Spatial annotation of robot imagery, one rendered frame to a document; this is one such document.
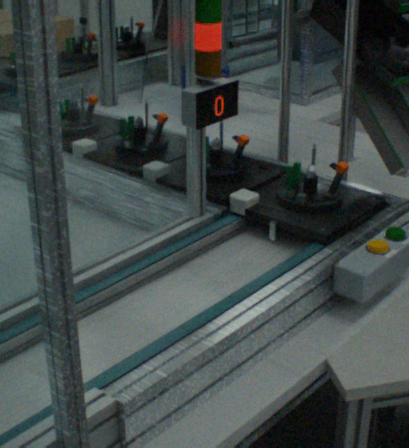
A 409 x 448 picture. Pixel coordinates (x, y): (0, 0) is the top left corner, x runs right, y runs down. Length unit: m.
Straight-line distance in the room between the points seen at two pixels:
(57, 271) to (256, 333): 0.52
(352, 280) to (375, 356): 0.15
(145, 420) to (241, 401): 0.18
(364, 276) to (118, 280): 0.44
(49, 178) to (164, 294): 0.65
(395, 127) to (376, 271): 0.52
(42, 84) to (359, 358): 0.80
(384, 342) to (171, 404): 0.43
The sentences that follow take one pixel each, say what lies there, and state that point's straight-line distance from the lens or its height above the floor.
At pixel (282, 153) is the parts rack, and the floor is 0.97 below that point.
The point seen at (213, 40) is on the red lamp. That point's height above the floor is 1.33.
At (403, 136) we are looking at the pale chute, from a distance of 1.89.
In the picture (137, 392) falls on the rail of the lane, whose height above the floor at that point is 0.96.
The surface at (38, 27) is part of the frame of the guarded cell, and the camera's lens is 0.79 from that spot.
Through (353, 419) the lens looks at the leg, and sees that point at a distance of 1.39.
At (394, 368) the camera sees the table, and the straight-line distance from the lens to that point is 1.38.
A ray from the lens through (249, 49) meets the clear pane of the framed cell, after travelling 2.81.
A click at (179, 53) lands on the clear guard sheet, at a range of 1.49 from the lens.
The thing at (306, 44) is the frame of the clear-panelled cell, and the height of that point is 1.07.
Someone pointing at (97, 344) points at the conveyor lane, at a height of 0.92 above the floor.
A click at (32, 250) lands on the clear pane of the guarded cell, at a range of 0.86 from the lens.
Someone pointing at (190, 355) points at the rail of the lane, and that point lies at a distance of 1.20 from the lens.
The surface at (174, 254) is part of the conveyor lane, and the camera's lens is 1.52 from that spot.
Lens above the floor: 1.65
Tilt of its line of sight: 25 degrees down
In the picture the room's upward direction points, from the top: straight up
